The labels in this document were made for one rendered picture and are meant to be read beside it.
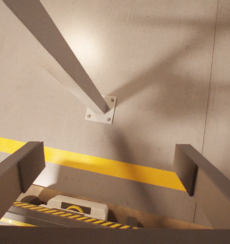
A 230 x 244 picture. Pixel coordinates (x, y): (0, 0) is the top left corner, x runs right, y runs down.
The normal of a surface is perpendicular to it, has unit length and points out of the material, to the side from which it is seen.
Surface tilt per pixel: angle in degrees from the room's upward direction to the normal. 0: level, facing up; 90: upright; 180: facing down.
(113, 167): 0
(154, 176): 0
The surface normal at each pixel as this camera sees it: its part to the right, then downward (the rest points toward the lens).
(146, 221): -0.12, -0.16
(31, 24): 0.98, 0.16
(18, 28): -0.18, 0.97
